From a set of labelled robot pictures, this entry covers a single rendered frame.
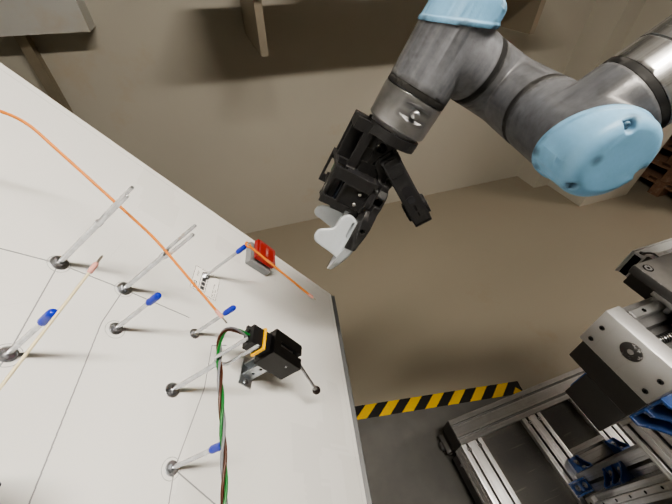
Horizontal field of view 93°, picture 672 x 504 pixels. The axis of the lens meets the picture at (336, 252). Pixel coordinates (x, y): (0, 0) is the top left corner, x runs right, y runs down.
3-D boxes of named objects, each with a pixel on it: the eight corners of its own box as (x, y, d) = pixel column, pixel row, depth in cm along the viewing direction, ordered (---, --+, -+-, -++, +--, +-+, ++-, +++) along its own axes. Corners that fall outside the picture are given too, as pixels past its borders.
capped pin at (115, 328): (115, 320, 38) (158, 285, 35) (125, 329, 38) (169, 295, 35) (105, 328, 36) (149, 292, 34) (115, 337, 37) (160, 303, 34)
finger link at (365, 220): (339, 238, 47) (366, 185, 44) (349, 243, 48) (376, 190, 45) (344, 251, 43) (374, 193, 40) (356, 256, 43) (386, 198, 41)
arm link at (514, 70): (540, 164, 38) (475, 125, 34) (496, 125, 46) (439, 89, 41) (603, 102, 33) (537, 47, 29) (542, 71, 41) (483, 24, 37)
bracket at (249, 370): (249, 389, 49) (273, 376, 47) (237, 382, 47) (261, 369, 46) (254, 362, 52) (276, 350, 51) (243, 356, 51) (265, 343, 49)
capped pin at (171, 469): (163, 463, 34) (217, 438, 31) (176, 458, 35) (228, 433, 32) (166, 479, 33) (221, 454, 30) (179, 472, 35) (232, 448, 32)
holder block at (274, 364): (281, 380, 48) (301, 369, 47) (253, 363, 45) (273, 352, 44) (283, 356, 51) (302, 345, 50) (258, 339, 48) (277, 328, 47)
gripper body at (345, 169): (316, 181, 47) (355, 103, 41) (366, 204, 50) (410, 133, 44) (315, 206, 41) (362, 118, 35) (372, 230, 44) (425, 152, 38)
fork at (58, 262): (54, 253, 36) (124, 179, 31) (71, 261, 37) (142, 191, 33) (45, 265, 35) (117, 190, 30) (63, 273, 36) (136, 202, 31)
